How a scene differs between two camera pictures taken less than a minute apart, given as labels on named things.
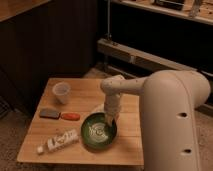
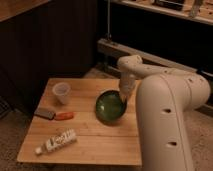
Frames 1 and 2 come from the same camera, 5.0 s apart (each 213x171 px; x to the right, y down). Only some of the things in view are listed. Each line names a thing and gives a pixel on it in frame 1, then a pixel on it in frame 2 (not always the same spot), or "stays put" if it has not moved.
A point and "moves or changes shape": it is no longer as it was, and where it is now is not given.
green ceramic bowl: x=96 y=132 moves or changes shape
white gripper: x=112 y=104 -> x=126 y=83
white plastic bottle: x=58 y=141 stays put
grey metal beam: x=147 y=60 stays put
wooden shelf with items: x=197 y=10 stays put
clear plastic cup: x=61 y=90 stays put
